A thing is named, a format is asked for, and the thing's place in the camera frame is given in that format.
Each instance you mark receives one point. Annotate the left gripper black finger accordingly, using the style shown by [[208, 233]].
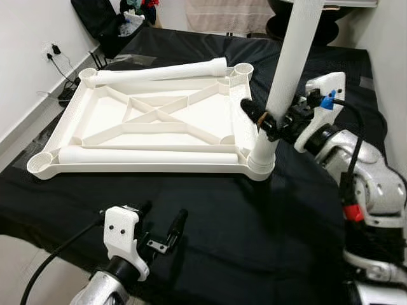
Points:
[[178, 223], [145, 207]]

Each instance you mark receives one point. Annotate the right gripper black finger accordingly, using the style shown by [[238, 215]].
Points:
[[254, 113]]

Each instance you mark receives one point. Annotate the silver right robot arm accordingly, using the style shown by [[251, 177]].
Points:
[[381, 184]]

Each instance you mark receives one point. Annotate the tan rubber band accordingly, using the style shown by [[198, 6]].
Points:
[[264, 119]]

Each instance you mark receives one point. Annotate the white plastic table top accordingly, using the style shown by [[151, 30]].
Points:
[[146, 170]]

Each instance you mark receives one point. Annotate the black tablecloth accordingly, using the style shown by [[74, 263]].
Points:
[[254, 241]]

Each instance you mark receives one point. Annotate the clear tape strip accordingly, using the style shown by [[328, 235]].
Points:
[[130, 59], [365, 82]]

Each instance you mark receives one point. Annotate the black power adapter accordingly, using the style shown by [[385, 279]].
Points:
[[67, 94]]

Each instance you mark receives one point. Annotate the clear plastic bag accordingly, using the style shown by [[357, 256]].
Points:
[[130, 25]]

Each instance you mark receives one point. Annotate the red cloth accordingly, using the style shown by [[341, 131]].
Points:
[[149, 3]]

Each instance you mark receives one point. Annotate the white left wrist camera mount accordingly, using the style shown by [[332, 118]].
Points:
[[121, 232]]

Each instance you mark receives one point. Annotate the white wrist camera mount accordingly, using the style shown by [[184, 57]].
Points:
[[331, 84], [121, 232]]

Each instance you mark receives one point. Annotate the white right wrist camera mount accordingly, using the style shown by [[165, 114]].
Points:
[[331, 84]]

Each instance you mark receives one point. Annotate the white wall power socket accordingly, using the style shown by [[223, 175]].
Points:
[[51, 49]]

